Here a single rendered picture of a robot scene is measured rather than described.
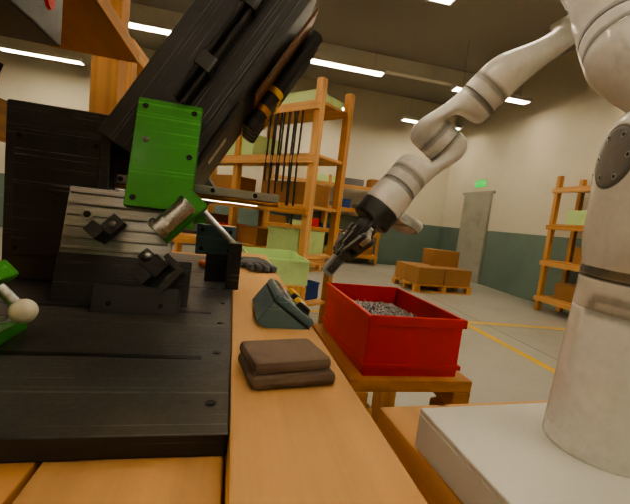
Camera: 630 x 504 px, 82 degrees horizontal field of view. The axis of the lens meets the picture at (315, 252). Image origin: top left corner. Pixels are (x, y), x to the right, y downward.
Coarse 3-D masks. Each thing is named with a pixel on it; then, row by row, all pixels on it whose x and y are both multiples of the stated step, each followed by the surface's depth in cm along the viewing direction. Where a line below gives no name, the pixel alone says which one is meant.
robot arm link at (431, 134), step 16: (464, 96) 63; (480, 96) 61; (432, 112) 66; (448, 112) 63; (464, 112) 63; (480, 112) 62; (416, 128) 66; (432, 128) 64; (448, 128) 65; (416, 144) 68; (432, 144) 66
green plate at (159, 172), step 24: (144, 120) 67; (168, 120) 68; (192, 120) 69; (144, 144) 66; (168, 144) 67; (192, 144) 68; (144, 168) 66; (168, 168) 67; (192, 168) 68; (144, 192) 65; (168, 192) 66
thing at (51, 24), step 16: (0, 0) 53; (16, 0) 54; (32, 0) 58; (48, 0) 62; (0, 16) 58; (16, 16) 58; (32, 16) 59; (48, 16) 63; (0, 32) 65; (16, 32) 64; (32, 32) 63; (48, 32) 64
